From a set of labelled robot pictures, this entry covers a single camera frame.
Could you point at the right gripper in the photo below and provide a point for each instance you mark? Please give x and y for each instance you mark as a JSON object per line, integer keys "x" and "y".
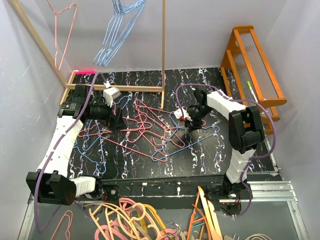
{"x": 191, "y": 123}

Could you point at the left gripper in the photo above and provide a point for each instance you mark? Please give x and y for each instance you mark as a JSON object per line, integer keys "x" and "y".
{"x": 117, "y": 122}

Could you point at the pink wire hanger hung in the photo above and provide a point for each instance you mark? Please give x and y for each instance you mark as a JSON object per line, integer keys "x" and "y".
{"x": 64, "y": 20}

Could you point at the light blue wire hanger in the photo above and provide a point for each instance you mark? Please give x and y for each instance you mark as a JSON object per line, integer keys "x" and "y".
{"x": 109, "y": 43}

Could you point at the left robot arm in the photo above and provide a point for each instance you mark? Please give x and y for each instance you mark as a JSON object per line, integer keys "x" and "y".
{"x": 50, "y": 184}

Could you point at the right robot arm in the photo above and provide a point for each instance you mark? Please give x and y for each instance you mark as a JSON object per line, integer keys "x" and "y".
{"x": 245, "y": 134}

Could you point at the pile of plastic hangers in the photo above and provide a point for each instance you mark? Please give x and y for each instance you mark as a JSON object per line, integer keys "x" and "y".
{"x": 130, "y": 220}

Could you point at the wooden hangers pile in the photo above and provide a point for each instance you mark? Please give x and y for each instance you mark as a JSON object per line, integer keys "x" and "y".
{"x": 204, "y": 218}

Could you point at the pink plastic marker strip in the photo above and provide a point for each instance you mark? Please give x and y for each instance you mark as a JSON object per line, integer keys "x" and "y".
{"x": 84, "y": 72}

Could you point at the green white pen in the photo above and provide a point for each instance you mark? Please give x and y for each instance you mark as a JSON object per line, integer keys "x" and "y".
{"x": 252, "y": 91}

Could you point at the orange wooden shelf rack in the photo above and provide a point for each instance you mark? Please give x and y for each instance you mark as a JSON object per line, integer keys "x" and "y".
{"x": 245, "y": 60}

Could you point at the tangled blue wire hangers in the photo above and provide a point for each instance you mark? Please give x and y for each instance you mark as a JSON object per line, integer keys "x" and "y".
{"x": 104, "y": 159}

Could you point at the tangled pink wire hangers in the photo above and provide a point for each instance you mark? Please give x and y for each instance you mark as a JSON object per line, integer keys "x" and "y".
{"x": 150, "y": 127}

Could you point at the wooden clothes rack frame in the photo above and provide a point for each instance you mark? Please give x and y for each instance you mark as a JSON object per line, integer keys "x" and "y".
{"x": 68, "y": 84}

